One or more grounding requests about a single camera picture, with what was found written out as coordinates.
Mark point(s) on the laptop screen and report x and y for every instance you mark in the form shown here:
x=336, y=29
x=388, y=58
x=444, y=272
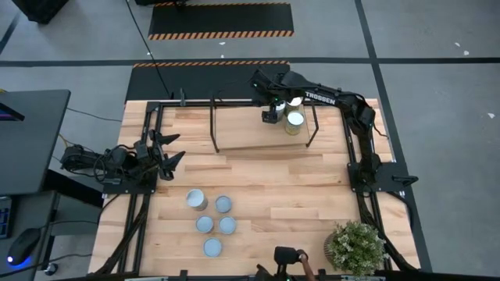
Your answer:
x=8, y=113

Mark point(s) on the black aluminium rig frame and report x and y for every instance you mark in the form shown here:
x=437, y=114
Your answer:
x=134, y=234

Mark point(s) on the black desk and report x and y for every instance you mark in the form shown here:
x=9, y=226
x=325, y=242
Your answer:
x=35, y=148

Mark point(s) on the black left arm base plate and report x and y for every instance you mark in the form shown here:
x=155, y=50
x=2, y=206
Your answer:
x=129, y=188

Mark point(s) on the peaches label can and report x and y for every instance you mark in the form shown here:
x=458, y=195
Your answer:
x=196, y=199

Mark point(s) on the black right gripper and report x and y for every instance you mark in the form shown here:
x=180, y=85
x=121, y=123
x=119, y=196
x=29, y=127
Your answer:
x=273, y=86

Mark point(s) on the wooden shelf with black frame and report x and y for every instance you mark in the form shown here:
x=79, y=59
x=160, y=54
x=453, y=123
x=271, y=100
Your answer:
x=242, y=129

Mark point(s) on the green polka dot can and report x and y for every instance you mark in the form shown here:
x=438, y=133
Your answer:
x=227, y=225

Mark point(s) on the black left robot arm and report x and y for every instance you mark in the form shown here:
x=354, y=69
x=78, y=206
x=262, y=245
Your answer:
x=78, y=158

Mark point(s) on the oranges label can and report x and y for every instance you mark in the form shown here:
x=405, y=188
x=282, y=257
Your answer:
x=294, y=102

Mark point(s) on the short teal tuna can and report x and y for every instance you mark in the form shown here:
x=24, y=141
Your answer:
x=223, y=204

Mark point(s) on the black computer mouse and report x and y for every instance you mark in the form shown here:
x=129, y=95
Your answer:
x=23, y=246

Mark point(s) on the hazard striped black floor mat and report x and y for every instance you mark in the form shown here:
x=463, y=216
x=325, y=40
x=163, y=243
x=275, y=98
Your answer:
x=220, y=17
x=195, y=82

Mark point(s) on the red tomato label can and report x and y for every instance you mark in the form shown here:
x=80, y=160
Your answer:
x=204, y=224

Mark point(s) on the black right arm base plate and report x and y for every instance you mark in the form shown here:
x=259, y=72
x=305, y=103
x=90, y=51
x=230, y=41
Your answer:
x=390, y=175

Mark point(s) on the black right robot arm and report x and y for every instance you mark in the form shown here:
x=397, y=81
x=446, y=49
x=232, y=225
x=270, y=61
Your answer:
x=324, y=97

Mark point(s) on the dark keyboard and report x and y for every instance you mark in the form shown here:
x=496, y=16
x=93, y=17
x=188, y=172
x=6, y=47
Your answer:
x=4, y=218

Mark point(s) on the carrots label can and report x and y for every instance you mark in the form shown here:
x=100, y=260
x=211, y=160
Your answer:
x=294, y=122

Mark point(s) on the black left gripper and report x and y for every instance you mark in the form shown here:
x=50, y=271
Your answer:
x=150, y=158

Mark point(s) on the pears label can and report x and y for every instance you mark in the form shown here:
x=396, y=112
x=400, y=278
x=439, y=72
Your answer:
x=280, y=108

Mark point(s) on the tall mixed vegetables can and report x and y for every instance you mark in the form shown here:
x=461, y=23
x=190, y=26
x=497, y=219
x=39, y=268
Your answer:
x=212, y=247

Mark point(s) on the potted plant white flowers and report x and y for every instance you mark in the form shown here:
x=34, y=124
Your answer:
x=359, y=247

